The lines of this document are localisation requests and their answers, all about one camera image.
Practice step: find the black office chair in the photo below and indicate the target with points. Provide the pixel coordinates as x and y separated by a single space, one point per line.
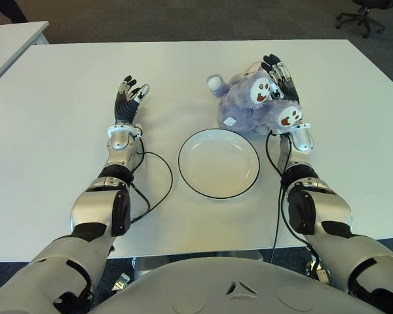
363 14

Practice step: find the silver metal bracket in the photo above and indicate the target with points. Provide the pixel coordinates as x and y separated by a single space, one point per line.
121 282
317 269

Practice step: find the white plate black rim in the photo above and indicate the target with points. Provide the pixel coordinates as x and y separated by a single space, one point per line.
217 163

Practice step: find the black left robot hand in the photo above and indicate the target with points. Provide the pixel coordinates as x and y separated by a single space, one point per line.
124 109

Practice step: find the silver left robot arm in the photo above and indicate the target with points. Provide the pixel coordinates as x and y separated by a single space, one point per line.
91 206

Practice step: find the purple plush bunny doll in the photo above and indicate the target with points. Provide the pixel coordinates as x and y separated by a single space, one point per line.
242 104

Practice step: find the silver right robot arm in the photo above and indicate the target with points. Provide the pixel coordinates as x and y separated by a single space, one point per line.
334 206

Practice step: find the person in dark trousers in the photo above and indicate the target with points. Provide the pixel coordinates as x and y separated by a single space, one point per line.
11 10

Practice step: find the grey robot torso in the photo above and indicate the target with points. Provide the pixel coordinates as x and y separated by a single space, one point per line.
232 294

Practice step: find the white neighbouring desk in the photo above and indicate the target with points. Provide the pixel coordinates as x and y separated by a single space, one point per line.
10 42

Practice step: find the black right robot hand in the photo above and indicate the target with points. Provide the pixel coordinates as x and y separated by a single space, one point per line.
289 90

